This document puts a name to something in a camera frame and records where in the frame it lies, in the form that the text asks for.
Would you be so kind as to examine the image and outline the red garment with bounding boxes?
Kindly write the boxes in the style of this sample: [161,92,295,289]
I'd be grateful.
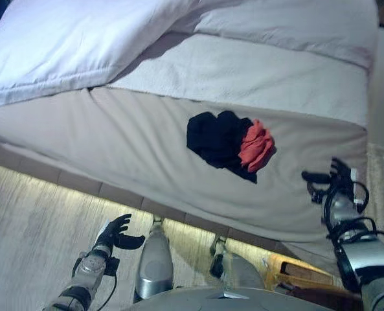
[238,119,277,173]

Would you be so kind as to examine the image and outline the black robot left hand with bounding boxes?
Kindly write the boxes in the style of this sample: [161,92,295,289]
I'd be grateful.
[93,213,146,253]

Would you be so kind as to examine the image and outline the bed with white bedding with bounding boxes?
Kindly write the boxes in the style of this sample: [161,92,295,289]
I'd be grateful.
[0,86,370,268]

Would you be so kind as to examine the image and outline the white duvet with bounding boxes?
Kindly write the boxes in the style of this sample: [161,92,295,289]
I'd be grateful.
[0,0,379,108]

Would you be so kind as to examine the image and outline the silver robot left leg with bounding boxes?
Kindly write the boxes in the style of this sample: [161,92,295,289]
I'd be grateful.
[134,216,175,299]

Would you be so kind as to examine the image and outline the grey robot torso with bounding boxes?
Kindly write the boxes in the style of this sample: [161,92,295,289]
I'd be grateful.
[126,286,337,311]

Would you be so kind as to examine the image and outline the white textured bedspread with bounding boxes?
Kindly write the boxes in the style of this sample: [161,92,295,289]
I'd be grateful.
[106,31,371,128]

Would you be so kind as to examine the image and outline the woven wicker basket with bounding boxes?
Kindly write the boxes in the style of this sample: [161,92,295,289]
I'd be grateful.
[262,253,345,293]

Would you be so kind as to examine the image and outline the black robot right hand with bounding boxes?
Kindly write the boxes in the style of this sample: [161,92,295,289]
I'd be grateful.
[300,157,358,204]

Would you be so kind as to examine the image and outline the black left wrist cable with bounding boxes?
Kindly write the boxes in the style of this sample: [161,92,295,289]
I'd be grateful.
[96,257,120,311]

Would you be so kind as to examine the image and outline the black garment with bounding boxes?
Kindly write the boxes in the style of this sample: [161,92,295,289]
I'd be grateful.
[186,110,258,185]

